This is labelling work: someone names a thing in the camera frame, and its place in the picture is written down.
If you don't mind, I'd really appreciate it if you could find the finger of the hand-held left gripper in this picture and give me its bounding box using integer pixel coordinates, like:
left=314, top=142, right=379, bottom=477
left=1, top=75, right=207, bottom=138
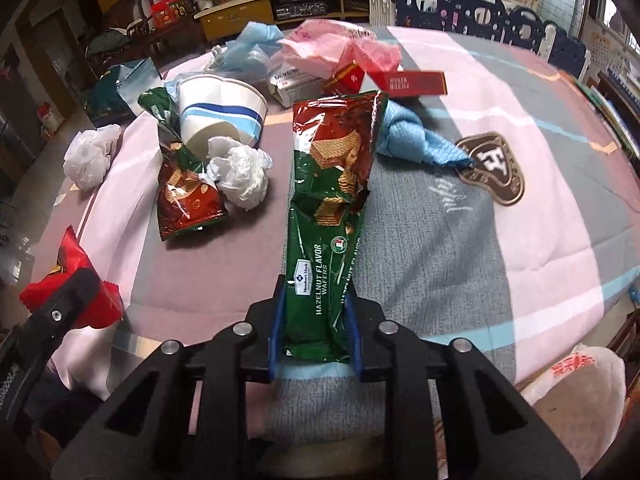
left=15, top=267, right=101, bottom=361

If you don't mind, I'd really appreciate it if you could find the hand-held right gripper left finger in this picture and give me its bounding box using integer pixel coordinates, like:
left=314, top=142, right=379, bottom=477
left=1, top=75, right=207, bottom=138
left=50, top=274, right=288, bottom=480

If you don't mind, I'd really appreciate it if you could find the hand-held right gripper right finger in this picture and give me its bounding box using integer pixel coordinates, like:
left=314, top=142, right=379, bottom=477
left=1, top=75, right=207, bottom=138
left=344, top=280, right=583, bottom=480

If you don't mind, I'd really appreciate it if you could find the red snack packet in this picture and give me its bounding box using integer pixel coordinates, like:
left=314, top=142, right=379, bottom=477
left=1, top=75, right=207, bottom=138
left=19, top=225, right=123, bottom=331

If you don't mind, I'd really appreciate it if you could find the long green wafer packet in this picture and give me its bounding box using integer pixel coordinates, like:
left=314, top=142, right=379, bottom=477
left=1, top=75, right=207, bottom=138
left=282, top=89, right=390, bottom=363

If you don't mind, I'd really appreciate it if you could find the white plastic bag red print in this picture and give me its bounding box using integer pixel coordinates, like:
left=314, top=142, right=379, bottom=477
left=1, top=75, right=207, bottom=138
left=520, top=342, right=628, bottom=480

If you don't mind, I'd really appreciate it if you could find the white blue-striped paper bowl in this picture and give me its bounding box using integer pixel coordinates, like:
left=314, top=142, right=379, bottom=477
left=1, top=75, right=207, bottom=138
left=176, top=74, right=268, bottom=161

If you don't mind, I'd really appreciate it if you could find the striped pink grey blanket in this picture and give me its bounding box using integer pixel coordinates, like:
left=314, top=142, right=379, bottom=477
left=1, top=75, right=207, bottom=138
left=30, top=22, right=640, bottom=441

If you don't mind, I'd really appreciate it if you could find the short green red wafer packet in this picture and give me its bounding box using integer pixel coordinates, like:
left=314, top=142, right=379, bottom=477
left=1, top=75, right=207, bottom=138
left=137, top=87, right=230, bottom=243

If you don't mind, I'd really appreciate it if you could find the white jug red cap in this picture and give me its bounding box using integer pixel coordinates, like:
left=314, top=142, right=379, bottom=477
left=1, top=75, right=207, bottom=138
left=37, top=102, right=63, bottom=139

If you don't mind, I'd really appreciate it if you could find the blue cloth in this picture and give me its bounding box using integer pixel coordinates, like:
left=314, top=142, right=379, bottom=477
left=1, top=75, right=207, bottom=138
left=375, top=100, right=476, bottom=168

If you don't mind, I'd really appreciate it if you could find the teal bag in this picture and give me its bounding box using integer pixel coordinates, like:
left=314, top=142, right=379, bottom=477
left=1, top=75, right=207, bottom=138
left=84, top=57, right=166, bottom=126

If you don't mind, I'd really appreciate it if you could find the white cardboard box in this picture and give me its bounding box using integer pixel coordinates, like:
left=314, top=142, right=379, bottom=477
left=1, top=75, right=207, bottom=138
left=267, top=67, right=331, bottom=108

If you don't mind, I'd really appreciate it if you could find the small red box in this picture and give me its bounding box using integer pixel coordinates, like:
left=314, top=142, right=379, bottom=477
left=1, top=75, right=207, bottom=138
left=322, top=60, right=366, bottom=95

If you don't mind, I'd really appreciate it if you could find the long red carton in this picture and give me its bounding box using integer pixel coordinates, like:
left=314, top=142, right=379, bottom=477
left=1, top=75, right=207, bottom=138
left=367, top=70, right=447, bottom=97

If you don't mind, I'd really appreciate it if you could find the blue plastic bag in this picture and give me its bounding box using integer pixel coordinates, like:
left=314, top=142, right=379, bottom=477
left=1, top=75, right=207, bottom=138
left=210, top=21, right=286, bottom=81

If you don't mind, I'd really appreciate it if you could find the pink plastic bag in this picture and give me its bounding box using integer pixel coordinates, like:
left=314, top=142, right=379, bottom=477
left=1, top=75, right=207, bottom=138
left=277, top=20, right=403, bottom=91

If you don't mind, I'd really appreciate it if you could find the red gift box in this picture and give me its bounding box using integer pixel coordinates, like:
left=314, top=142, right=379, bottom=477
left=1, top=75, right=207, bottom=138
left=150, top=0, right=195, bottom=30

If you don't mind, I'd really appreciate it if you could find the yellow wooden tv cabinet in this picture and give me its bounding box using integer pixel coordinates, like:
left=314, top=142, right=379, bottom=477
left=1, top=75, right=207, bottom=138
left=194, top=0, right=373, bottom=43

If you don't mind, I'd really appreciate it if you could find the black audio equipment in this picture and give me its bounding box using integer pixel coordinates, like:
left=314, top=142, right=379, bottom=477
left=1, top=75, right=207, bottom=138
left=272, top=0, right=332, bottom=22

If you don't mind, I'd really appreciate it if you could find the blue play fence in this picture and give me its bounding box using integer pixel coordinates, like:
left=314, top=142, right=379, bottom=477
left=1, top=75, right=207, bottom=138
left=395, top=0, right=588, bottom=77

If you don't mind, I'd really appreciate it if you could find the row of books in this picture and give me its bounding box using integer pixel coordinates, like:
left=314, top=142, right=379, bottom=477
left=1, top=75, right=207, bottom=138
left=590, top=67, right=640, bottom=158

